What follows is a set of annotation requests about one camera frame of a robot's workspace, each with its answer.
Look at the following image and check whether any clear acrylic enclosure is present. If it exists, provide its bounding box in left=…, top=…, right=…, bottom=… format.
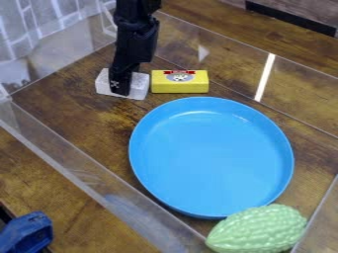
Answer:
left=0, top=1, right=338, bottom=253

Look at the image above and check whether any blue round tray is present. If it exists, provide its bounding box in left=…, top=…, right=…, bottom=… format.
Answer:
left=128, top=97, right=293, bottom=219

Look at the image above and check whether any green bumpy gourd toy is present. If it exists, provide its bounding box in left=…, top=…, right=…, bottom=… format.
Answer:
left=205, top=204, right=305, bottom=253

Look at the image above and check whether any white speckled foam block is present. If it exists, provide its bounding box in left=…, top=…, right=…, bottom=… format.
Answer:
left=94, top=68, right=151, bottom=101

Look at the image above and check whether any white patterned cloth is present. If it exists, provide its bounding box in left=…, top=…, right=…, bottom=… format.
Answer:
left=0, top=0, right=116, bottom=62

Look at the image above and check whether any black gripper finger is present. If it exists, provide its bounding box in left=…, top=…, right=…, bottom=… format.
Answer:
left=108, top=63, right=140, bottom=96

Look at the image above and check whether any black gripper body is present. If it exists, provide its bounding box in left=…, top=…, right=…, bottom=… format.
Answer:
left=110, top=0, right=161, bottom=71

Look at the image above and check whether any yellow rectangular box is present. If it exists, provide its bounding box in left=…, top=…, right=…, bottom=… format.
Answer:
left=151, top=70, right=209, bottom=93

